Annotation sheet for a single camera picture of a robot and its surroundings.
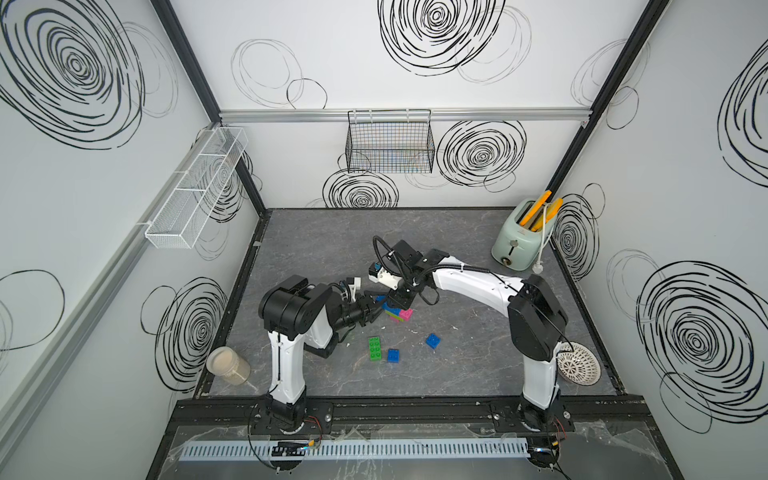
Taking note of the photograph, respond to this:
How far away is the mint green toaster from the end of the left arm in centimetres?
47

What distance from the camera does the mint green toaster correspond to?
0.93 meters

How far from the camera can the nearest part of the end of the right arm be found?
0.65 meters

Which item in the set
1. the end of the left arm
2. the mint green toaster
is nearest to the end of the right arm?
the end of the left arm

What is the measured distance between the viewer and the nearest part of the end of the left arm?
32.2 inches

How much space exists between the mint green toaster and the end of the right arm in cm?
39
